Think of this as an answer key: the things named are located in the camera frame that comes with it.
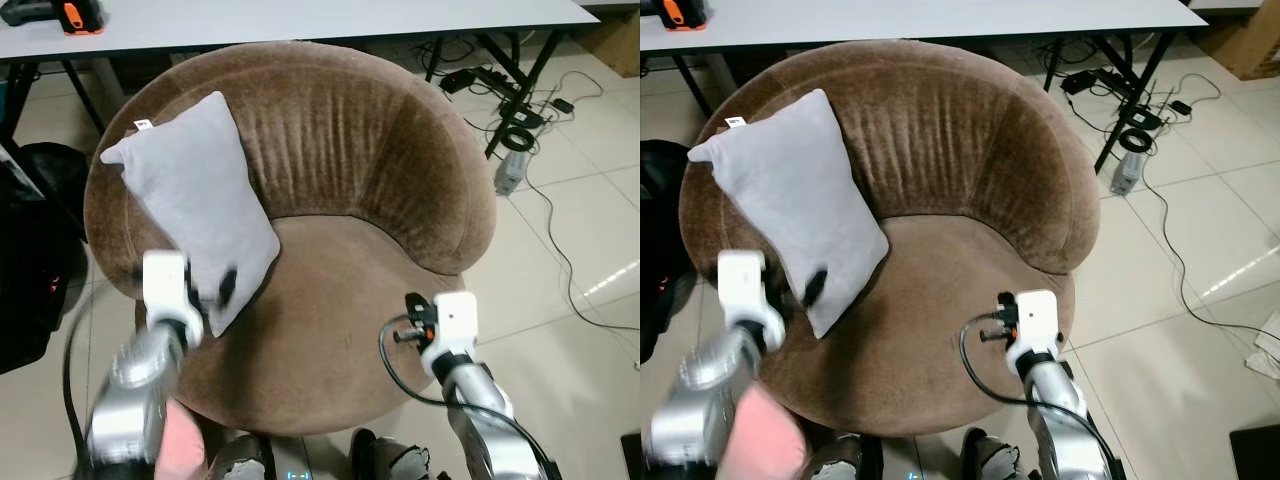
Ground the grey pillow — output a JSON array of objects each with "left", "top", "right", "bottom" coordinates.
[
  {"left": 686, "top": 88, "right": 891, "bottom": 341},
  {"left": 100, "top": 90, "right": 282, "bottom": 339}
]

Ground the pink pillow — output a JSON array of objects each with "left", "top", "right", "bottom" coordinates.
[
  {"left": 718, "top": 385, "right": 809, "bottom": 480},
  {"left": 155, "top": 398, "right": 209, "bottom": 480}
]

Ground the grey floor device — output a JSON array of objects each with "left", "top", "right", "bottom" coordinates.
[
  {"left": 1110, "top": 152, "right": 1146, "bottom": 197},
  {"left": 494, "top": 150, "right": 529, "bottom": 197}
]

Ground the brown round velvet sofa chair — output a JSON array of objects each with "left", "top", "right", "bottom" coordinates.
[
  {"left": 678, "top": 40, "right": 1101, "bottom": 439},
  {"left": 83, "top": 40, "right": 498, "bottom": 436}
]

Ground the black bag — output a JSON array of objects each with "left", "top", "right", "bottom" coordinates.
[
  {"left": 640, "top": 140, "right": 691, "bottom": 366},
  {"left": 0, "top": 140, "right": 91, "bottom": 376}
]

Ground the robot right leg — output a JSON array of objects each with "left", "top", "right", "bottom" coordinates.
[
  {"left": 962, "top": 428, "right": 1031, "bottom": 480},
  {"left": 350, "top": 428, "right": 431, "bottom": 480}
]

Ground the robot leg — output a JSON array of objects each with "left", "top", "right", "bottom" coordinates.
[
  {"left": 205, "top": 435, "right": 276, "bottom": 480},
  {"left": 962, "top": 428, "right": 1031, "bottom": 480},
  {"left": 805, "top": 430, "right": 886, "bottom": 480},
  {"left": 350, "top": 428, "right": 431, "bottom": 480}
]

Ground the robot left leg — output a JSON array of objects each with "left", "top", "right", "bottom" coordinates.
[
  {"left": 205, "top": 435, "right": 276, "bottom": 480},
  {"left": 805, "top": 430, "right": 886, "bottom": 480}
]

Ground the black power adapter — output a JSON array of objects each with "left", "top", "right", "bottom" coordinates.
[
  {"left": 440, "top": 66, "right": 501, "bottom": 96},
  {"left": 1060, "top": 68, "right": 1121, "bottom": 96}
]

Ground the white power strip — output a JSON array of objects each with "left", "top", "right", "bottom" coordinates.
[{"left": 1250, "top": 308, "right": 1280, "bottom": 379}]

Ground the white table with black legs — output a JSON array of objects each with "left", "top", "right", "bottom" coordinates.
[
  {"left": 640, "top": 0, "right": 1209, "bottom": 173},
  {"left": 0, "top": 0, "right": 601, "bottom": 161}
]

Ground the orange black power tool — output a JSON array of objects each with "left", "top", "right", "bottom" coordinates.
[
  {"left": 0, "top": 0, "right": 106, "bottom": 37},
  {"left": 655, "top": 0, "right": 709, "bottom": 31}
]

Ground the cardboard box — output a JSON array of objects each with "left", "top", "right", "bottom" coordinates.
[
  {"left": 1195, "top": 10, "right": 1280, "bottom": 81},
  {"left": 578, "top": 10, "right": 641, "bottom": 79}
]

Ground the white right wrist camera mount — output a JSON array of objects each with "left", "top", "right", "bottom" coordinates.
[
  {"left": 420, "top": 292, "right": 479, "bottom": 373},
  {"left": 1005, "top": 290, "right": 1061, "bottom": 369}
]

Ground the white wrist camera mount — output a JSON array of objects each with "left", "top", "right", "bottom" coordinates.
[
  {"left": 420, "top": 292, "right": 479, "bottom": 373},
  {"left": 142, "top": 250, "right": 206, "bottom": 331},
  {"left": 1005, "top": 290, "right": 1061, "bottom": 369},
  {"left": 717, "top": 250, "right": 786, "bottom": 331}
]

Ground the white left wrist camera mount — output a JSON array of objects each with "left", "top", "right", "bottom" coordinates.
[
  {"left": 717, "top": 250, "right": 786, "bottom": 331},
  {"left": 142, "top": 250, "right": 206, "bottom": 331}
]

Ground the black floor cable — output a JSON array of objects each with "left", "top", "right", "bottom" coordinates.
[
  {"left": 1138, "top": 178, "right": 1280, "bottom": 343},
  {"left": 520, "top": 175, "right": 641, "bottom": 333}
]

